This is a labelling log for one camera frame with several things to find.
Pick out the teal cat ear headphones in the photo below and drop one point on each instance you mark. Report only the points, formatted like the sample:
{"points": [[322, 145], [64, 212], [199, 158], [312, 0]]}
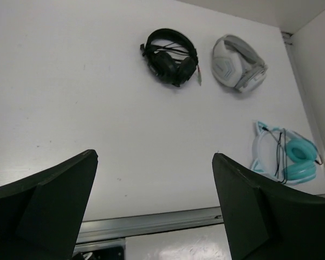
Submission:
{"points": [[296, 158]]}

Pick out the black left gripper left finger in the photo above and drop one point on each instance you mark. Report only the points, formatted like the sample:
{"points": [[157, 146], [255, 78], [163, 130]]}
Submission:
{"points": [[41, 215]]}

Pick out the aluminium front rail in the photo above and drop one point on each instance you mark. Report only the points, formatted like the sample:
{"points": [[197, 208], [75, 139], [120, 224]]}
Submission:
{"points": [[109, 229]]}

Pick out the aluminium side rail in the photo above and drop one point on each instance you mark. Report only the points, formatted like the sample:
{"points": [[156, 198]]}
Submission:
{"points": [[305, 99]]}

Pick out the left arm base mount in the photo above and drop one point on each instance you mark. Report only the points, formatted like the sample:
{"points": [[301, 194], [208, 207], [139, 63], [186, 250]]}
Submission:
{"points": [[99, 251]]}

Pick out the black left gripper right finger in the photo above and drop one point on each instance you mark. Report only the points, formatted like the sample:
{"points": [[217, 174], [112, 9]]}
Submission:
{"points": [[264, 219]]}

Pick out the black headphones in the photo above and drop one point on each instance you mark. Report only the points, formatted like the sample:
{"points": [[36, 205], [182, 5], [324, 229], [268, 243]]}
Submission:
{"points": [[171, 57]]}

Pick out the white gaming headset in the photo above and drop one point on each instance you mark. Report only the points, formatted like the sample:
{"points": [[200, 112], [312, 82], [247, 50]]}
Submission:
{"points": [[235, 64]]}

